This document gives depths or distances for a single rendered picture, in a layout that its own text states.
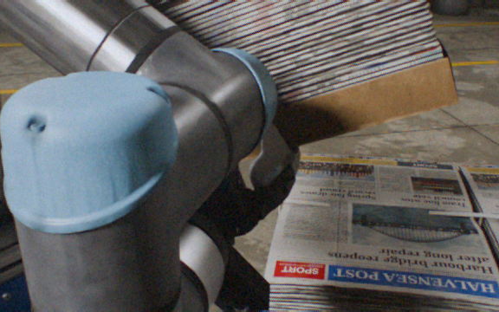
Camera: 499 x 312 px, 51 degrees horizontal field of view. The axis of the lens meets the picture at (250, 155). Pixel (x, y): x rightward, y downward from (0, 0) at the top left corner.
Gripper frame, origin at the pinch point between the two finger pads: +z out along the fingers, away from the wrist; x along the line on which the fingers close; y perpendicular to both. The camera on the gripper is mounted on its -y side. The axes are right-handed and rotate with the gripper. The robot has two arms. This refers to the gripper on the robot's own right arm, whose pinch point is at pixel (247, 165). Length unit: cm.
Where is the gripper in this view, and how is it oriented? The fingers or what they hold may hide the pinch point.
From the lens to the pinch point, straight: 56.4
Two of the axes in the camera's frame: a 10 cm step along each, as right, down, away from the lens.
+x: -9.1, 2.4, 3.3
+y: -3.5, -8.8, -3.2
